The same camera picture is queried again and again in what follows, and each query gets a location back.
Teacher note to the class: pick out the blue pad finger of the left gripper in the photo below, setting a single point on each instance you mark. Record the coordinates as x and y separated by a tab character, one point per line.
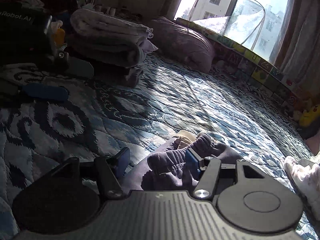
37	91

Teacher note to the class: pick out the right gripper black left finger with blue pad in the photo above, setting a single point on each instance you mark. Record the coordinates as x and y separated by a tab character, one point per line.
106	172

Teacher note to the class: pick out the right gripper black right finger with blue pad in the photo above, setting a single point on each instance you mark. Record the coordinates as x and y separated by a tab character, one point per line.
212	175

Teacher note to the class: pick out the purple sweatpants with beige lining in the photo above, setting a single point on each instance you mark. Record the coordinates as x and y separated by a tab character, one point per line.
166	169

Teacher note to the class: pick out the stack of folded clothes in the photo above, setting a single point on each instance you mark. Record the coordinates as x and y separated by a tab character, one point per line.
113	46

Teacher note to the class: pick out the blue white quilted bedspread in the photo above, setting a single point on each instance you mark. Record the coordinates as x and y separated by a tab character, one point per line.
99	119

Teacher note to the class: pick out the orange yellow folded cloth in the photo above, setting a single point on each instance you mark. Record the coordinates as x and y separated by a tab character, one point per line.
58	34

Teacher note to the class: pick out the white patterned garment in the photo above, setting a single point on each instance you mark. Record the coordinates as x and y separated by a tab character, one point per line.
305	175

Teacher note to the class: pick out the colourful alphabet foam bumper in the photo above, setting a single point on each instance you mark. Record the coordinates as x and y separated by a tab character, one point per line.
251	67

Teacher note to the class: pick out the yellow plush toy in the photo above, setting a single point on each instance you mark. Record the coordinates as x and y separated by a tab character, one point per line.
306	118

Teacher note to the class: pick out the purple pillow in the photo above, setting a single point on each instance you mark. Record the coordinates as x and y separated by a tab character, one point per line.
182	44

